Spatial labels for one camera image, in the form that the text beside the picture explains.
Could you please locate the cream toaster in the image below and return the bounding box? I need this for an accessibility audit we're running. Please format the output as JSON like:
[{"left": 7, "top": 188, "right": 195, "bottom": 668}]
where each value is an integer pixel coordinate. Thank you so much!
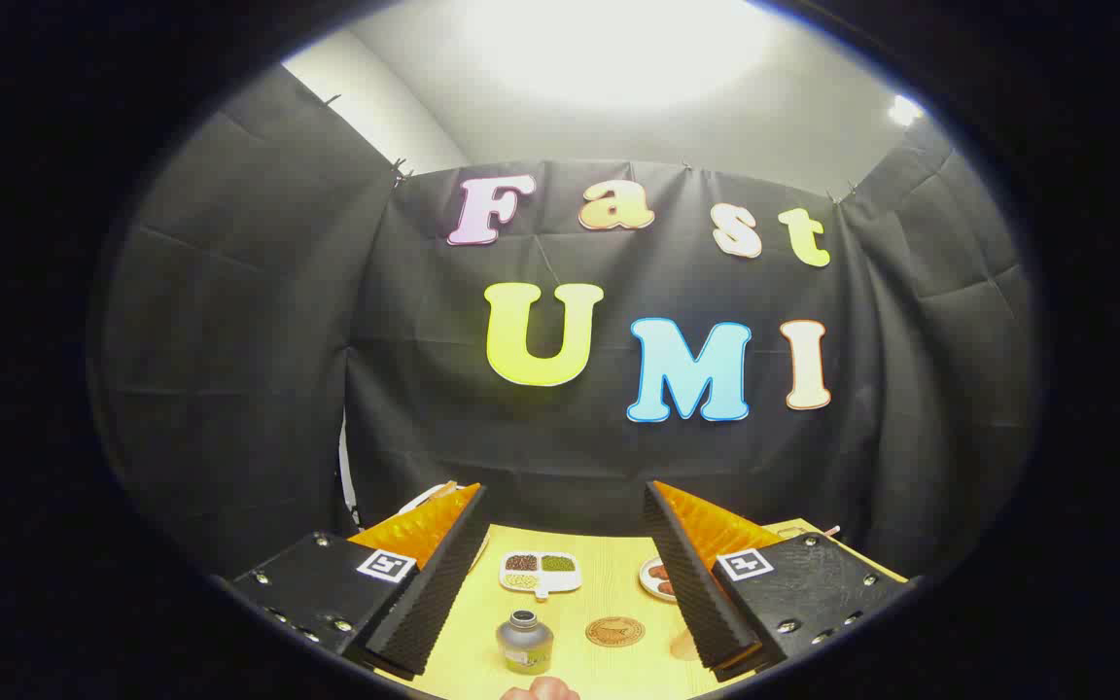
[{"left": 397, "top": 482, "right": 469, "bottom": 516}]

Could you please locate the white oval plate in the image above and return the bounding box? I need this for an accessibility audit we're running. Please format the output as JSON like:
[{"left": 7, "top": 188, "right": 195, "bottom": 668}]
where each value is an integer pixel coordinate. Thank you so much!
[{"left": 639, "top": 556, "right": 683, "bottom": 604}]

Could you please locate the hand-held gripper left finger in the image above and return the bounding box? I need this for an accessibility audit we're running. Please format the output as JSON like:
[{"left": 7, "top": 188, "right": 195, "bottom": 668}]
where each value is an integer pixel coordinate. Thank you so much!
[{"left": 227, "top": 482, "right": 492, "bottom": 682}]

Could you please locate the white divided dish of beans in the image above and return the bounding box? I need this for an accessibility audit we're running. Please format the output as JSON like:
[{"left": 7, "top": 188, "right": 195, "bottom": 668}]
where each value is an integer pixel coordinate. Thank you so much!
[{"left": 499, "top": 550, "right": 583, "bottom": 600}]

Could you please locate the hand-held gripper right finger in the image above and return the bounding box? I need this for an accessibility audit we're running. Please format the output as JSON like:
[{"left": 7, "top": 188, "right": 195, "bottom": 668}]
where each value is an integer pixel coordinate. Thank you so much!
[{"left": 644, "top": 480, "right": 917, "bottom": 683}]

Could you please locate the wooden table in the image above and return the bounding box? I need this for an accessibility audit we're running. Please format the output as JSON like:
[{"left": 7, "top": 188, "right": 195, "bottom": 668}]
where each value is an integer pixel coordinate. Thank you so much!
[{"left": 372, "top": 518, "right": 911, "bottom": 700}]

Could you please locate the silver bottle with green label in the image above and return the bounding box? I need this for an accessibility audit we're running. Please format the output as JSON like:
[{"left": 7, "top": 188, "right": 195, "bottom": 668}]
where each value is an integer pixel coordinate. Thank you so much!
[{"left": 495, "top": 610, "right": 555, "bottom": 676}]

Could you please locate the round cork coaster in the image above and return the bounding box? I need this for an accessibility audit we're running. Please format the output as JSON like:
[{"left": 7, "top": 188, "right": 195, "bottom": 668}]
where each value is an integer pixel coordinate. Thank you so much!
[{"left": 585, "top": 616, "right": 647, "bottom": 648}]

